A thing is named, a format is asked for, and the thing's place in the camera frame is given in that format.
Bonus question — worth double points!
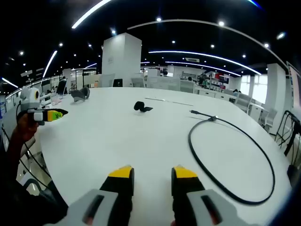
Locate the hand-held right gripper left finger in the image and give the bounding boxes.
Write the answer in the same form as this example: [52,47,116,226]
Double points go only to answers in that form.
[60,164,135,226]

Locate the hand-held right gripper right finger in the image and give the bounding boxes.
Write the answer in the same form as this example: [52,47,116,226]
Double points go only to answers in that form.
[171,164,239,226]

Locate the black charging cable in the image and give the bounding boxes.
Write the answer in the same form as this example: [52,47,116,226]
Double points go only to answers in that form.
[188,109,276,206]

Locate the black velcro strap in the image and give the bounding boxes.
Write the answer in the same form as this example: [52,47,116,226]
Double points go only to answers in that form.
[133,101,154,113]

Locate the white desk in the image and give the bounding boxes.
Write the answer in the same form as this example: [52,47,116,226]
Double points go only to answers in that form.
[39,87,294,226]

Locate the person's left hand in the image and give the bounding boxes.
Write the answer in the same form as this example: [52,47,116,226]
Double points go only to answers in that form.
[14,111,40,142]

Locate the clear acrylic stand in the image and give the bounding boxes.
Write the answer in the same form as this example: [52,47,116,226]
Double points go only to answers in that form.
[51,93,63,106]

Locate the dark computer monitor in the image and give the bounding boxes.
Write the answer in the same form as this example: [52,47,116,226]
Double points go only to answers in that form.
[55,78,68,96]

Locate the grey curved headset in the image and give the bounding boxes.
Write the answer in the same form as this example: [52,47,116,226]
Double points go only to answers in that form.
[70,87,91,103]

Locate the white office chair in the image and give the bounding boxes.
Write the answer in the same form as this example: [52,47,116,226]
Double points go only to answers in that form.
[236,92,253,112]
[98,73,116,88]

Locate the white square pillar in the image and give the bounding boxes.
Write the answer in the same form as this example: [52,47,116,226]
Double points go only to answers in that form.
[264,63,288,112]
[101,32,143,88]

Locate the store display shelf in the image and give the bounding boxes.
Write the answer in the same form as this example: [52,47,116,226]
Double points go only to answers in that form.
[198,71,231,87]

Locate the left hand-held gripper black cable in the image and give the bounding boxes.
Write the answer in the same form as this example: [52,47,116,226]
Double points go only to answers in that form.
[15,103,54,189]

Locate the black wire frame chair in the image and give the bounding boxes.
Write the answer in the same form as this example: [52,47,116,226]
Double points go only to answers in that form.
[274,110,301,166]

